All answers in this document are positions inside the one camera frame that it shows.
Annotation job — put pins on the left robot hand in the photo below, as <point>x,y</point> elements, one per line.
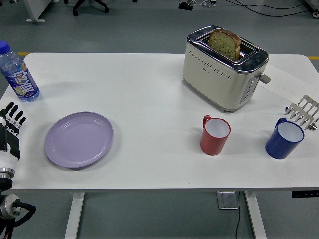
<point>12,147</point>

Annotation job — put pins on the purple plate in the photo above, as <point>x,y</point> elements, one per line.
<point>78,140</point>

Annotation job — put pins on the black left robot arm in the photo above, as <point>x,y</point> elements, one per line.
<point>10,207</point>

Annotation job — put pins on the blue label drink bottle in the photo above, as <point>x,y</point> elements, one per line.
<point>21,79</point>

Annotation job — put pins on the white table leg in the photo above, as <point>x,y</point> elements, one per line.
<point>74,216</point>
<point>255,216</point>

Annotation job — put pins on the white desk leg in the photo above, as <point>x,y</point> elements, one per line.
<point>35,13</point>

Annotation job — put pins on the black office chair base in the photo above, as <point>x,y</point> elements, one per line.
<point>83,3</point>

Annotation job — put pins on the red mug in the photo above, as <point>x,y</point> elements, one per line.
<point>211,144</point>

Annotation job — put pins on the cream and chrome toaster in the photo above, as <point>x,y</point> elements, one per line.
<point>216,84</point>

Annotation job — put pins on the silver floor socket box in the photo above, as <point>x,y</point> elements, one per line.
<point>227,200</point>

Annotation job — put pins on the black floor adapter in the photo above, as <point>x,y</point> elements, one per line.
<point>185,6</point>

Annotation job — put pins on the brown bread slice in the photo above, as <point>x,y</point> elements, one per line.
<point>223,44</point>

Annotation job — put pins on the blue mug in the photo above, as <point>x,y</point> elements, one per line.
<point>277,147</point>

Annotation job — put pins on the white paper sheet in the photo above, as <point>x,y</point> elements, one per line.
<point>281,82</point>

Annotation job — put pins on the silver metal toast rack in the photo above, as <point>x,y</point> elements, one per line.
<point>305,104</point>

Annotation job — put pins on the black table control panel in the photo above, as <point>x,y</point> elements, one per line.
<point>305,194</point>

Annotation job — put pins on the black caster wheel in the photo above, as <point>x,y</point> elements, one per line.
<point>315,13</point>

